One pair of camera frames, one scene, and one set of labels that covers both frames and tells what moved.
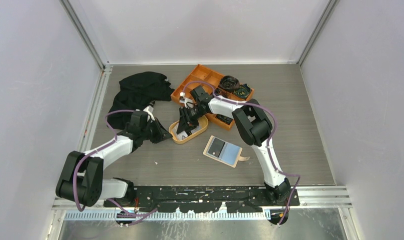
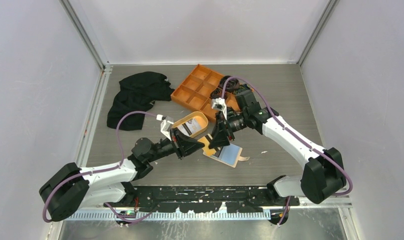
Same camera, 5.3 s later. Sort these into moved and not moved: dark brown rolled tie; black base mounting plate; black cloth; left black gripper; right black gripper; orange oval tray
Moved: right black gripper; left black gripper; orange oval tray
Not moved: dark brown rolled tie; black base mounting plate; black cloth
